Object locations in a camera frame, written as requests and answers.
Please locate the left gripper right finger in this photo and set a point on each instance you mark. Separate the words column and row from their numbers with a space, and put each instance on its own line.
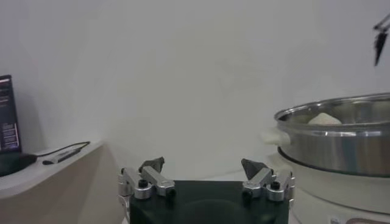
column 259, row 181

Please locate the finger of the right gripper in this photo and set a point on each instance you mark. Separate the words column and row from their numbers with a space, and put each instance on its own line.
column 381, row 42

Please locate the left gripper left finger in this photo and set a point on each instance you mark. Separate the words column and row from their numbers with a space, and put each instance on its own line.
column 158, row 181

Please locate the white steamed baozi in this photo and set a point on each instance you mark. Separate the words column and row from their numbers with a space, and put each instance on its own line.
column 324, row 119

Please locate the stainless steel steamer basket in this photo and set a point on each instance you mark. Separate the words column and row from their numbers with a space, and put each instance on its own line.
column 335, row 152

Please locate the cream electric cooker base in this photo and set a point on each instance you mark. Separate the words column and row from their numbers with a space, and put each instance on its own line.
column 335, row 191

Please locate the white side table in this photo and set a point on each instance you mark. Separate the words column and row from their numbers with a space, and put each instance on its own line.
column 45, row 194

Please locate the black computer mouse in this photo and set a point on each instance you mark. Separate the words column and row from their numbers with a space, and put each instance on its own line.
column 15, row 162

